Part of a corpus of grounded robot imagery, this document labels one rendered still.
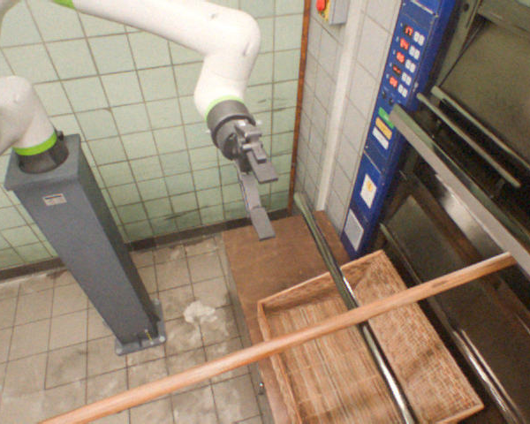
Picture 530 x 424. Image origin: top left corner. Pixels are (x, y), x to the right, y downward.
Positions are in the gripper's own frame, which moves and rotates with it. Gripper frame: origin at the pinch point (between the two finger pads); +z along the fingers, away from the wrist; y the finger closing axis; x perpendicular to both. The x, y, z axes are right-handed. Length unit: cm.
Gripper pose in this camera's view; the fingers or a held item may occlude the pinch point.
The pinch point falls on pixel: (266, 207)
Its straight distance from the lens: 59.7
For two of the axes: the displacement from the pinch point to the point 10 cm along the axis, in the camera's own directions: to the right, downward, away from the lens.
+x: -9.6, 2.2, -2.0
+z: 2.9, 7.1, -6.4
